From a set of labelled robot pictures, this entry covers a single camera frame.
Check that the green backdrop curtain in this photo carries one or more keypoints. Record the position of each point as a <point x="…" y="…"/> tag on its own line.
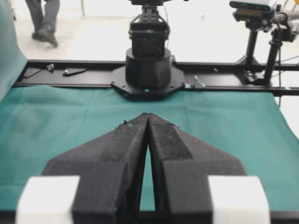
<point x="12" y="60"/>

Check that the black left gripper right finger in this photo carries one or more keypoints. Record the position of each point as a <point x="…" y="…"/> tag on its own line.
<point x="181" y="164"/>

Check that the black flat bracket plate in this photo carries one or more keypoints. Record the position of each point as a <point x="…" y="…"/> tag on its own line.
<point x="73" y="71"/>

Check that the black camera stand post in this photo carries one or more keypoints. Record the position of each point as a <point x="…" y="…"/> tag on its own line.
<point x="283" y="33"/>

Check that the grey camera on stand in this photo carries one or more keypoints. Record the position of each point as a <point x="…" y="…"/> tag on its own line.
<point x="258" y="15"/>

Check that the walking person legs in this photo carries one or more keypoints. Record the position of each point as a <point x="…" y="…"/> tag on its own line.
<point x="44" y="23"/>

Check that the black aluminium rail frame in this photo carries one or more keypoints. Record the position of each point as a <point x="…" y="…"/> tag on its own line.
<point x="187" y="76"/>

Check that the silver corner bracket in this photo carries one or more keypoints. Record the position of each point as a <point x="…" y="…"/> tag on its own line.
<point x="198" y="83"/>

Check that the green table cloth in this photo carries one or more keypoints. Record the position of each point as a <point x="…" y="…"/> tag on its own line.
<point x="40" y="122"/>

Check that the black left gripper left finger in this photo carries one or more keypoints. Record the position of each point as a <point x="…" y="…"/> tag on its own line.
<point x="111" y="169"/>

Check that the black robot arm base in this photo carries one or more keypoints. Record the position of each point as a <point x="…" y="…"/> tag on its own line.
<point x="148" y="71"/>

